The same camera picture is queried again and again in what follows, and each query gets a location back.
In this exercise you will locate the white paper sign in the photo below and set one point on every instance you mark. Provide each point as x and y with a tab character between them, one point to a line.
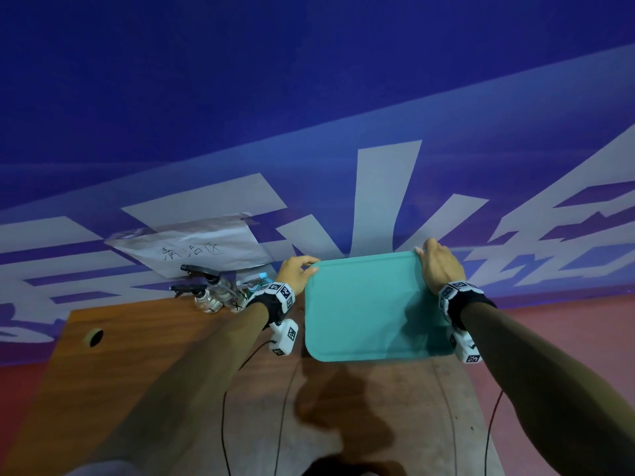
193	245

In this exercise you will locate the person's left hand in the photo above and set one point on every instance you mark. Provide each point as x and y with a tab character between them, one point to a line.
291	276

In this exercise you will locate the person's right thumb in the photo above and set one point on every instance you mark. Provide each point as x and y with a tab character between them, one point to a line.
420	257

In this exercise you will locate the person's right hand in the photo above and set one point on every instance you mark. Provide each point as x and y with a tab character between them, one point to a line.
440	267

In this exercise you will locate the person's left forearm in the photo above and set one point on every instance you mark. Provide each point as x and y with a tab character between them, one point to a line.
183	391

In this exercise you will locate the person's right forearm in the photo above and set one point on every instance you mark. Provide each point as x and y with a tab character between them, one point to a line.
550	386

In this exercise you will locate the wrist tracker with markers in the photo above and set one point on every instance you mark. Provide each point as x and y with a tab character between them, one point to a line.
459	304
279	304

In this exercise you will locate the clear bottle with blue cap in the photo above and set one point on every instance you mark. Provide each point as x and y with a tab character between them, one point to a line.
258	282

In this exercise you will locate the teal plastic tray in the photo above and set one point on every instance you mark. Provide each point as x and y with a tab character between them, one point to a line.
367	307

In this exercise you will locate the right wrist tracker with markers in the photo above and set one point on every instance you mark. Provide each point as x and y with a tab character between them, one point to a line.
459	304

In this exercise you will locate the person's left thumb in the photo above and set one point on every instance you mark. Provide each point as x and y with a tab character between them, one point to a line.
309	272

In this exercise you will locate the clear spray bottle black trigger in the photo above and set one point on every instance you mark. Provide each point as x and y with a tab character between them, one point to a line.
206	299
225	291

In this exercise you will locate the person's white clothing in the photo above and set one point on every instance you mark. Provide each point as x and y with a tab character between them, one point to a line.
106	469

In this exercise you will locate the left wrist tracker with markers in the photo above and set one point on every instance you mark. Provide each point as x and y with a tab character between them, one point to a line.
279	304

